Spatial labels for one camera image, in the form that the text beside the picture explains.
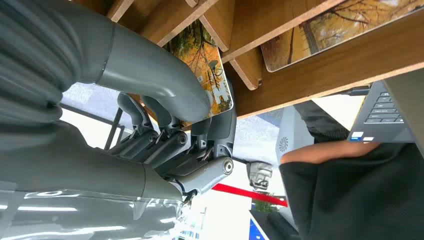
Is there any black metal frame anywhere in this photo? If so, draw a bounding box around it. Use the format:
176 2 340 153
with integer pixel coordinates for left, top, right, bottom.
59 103 134 152

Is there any grey laptop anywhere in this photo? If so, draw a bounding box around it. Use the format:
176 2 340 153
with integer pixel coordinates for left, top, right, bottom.
347 67 424 157

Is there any person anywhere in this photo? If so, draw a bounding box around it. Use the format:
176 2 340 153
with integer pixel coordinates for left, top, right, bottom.
279 100 424 240

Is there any red floor tape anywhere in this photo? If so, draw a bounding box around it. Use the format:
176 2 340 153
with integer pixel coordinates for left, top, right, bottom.
211 183 289 208

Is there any brown wooden card rack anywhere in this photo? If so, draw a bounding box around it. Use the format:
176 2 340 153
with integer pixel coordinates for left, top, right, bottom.
72 0 424 120

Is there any white cabinet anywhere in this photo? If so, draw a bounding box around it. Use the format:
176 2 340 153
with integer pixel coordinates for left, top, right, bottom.
275 105 315 164

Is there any blue board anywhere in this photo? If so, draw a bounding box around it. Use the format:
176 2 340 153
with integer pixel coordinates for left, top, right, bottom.
248 218 270 240

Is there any small grey white floor object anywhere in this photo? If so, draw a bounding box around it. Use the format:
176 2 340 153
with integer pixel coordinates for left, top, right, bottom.
246 160 274 192

